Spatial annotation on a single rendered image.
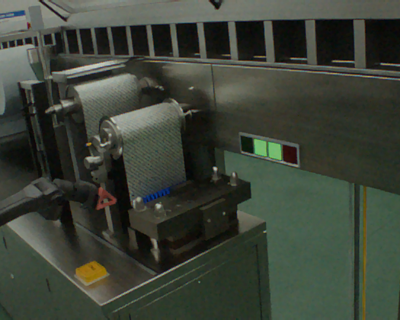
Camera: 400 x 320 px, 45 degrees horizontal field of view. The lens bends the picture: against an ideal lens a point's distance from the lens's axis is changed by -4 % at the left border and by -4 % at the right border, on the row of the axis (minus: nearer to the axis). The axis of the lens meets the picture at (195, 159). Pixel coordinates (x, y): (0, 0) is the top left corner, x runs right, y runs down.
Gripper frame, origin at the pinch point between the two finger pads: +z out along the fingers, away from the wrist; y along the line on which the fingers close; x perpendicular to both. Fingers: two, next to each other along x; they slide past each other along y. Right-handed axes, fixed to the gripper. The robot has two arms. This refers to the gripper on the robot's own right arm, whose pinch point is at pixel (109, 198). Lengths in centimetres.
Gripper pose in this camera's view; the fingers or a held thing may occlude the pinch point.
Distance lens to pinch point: 160.7
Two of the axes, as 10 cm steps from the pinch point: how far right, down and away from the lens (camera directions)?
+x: 2.9, -9.6, -0.1
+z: 7.3, 2.1, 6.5
